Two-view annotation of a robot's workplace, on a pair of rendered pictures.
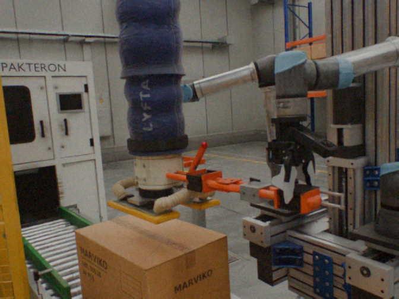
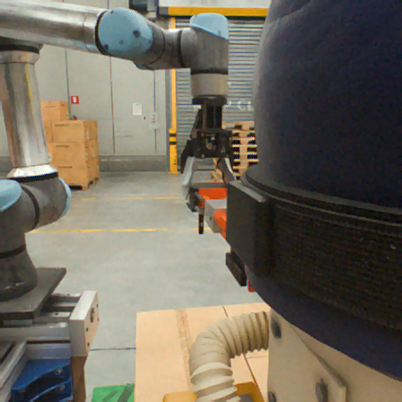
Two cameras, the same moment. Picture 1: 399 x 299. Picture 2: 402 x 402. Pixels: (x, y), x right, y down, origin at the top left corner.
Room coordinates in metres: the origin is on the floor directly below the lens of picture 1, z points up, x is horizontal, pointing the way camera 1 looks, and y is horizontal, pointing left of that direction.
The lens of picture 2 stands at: (1.54, 0.13, 1.41)
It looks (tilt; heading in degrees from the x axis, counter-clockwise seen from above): 11 degrees down; 210
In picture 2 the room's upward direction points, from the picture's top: straight up
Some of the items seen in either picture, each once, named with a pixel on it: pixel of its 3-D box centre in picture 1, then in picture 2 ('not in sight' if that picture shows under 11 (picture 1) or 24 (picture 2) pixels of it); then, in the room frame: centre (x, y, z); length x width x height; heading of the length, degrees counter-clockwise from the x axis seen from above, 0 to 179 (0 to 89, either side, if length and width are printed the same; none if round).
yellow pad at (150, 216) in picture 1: (141, 204); not in sight; (1.25, 0.23, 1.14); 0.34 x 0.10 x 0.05; 41
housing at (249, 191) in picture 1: (256, 191); (225, 214); (0.96, -0.15, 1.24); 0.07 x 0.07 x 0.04; 41
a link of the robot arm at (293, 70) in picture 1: (292, 75); (207, 47); (0.87, -0.24, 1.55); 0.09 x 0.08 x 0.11; 103
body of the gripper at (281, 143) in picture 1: (290, 140); (210, 128); (0.88, -0.23, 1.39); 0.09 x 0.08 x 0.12; 40
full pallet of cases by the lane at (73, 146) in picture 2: not in sight; (67, 144); (-3.81, -6.09, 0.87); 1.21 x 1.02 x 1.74; 33
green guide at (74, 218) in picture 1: (98, 229); not in sight; (2.58, 0.80, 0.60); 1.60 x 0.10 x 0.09; 38
